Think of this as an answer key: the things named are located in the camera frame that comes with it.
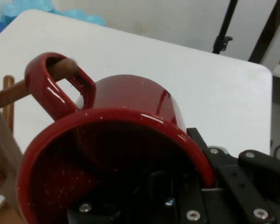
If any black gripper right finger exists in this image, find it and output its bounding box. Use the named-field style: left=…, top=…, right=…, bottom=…
left=186, top=127, right=280, bottom=224

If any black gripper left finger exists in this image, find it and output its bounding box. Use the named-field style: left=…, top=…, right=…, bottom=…
left=67, top=169, right=202, bottom=224

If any red speckled mug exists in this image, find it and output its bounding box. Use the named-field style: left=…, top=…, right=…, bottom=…
left=16, top=52, right=217, bottom=224

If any brown wooden mug tree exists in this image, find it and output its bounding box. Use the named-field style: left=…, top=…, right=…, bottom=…
left=0, top=58, right=79, bottom=224

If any black tripod stand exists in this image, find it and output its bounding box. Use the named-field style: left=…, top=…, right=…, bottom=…
left=211, top=0, right=238, bottom=55

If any light blue foam mat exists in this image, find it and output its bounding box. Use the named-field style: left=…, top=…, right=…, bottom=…
left=2, top=0, right=106, bottom=27

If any dark metal frame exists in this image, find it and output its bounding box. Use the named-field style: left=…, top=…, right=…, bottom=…
left=248, top=0, right=280, bottom=64

